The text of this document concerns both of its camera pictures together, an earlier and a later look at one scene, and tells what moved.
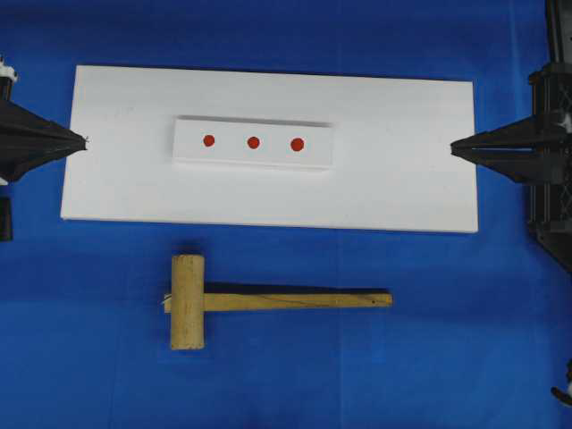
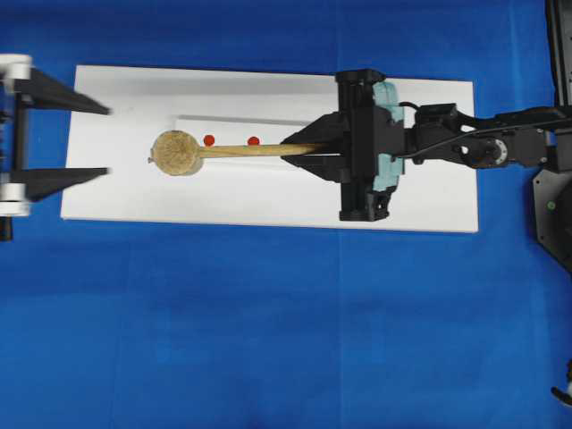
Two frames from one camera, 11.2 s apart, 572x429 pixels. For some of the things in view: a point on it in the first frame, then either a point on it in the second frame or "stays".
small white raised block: x=252 y=143 stays
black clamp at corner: x=565 y=393 stays
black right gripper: x=536 y=149 to x=365 y=133
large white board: x=393 y=164 stays
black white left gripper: x=33 y=138 to x=22 y=88
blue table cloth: x=478 y=327 stays
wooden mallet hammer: x=189 y=301 to x=178 y=153
